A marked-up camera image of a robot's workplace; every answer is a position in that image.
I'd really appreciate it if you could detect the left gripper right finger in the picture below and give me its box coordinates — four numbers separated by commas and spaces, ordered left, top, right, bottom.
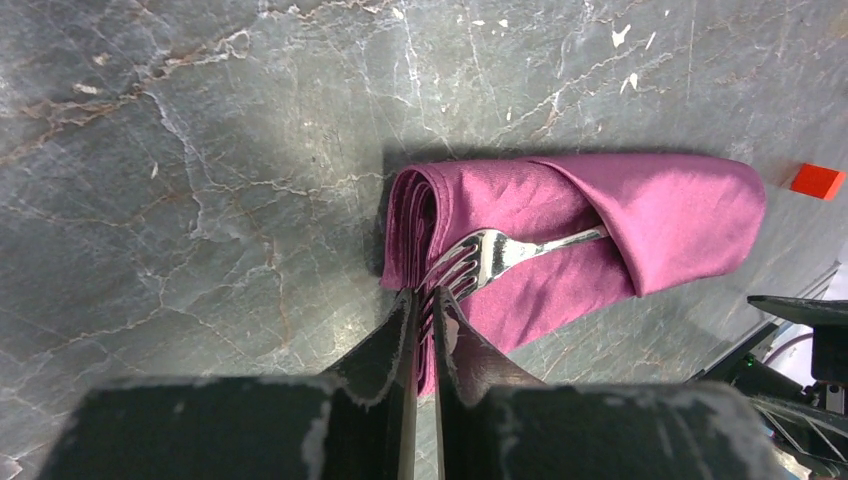
432, 287, 786, 479

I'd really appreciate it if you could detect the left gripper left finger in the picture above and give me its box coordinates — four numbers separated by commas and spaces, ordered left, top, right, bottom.
40, 289, 419, 479

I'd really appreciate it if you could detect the silver fork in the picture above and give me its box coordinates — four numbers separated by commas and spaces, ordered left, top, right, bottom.
418, 224, 609, 335

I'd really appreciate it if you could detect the red orange cube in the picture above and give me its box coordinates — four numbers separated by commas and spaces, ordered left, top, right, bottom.
789, 163, 847, 201

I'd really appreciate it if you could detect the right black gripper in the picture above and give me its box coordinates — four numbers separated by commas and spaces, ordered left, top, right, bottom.
693, 295, 847, 477

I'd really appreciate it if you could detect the purple cloth napkin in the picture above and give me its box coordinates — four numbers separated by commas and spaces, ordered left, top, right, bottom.
381, 154, 767, 353

